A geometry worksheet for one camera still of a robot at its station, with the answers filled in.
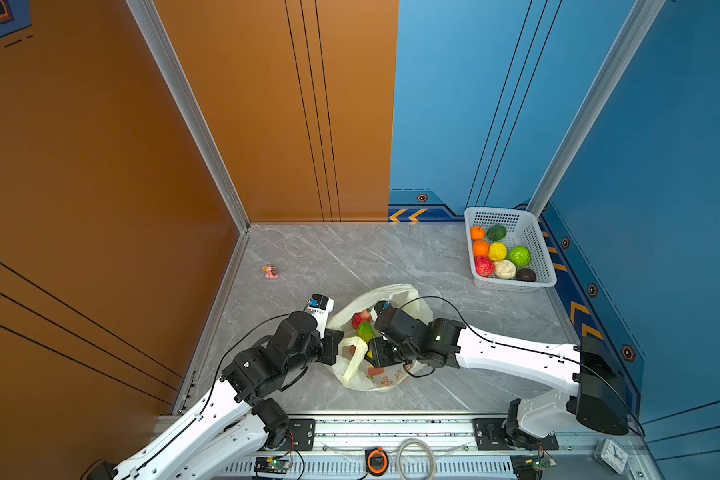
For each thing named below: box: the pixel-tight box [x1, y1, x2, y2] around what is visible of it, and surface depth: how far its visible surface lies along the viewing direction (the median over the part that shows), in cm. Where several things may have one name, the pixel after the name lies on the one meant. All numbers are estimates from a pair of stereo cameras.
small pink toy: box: [262, 264, 280, 280], surface depth 104 cm
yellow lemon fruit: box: [488, 242, 507, 261], surface depth 107 cm
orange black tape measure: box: [364, 447, 389, 477], surface depth 69 cm
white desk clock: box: [594, 437, 631, 475], surface depth 71 cm
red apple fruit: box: [475, 255, 495, 277], surface depth 101 cm
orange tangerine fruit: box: [473, 240, 489, 257], surface depth 107 cm
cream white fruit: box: [494, 259, 516, 279], surface depth 101 cm
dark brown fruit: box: [516, 268, 536, 282], surface depth 101 cm
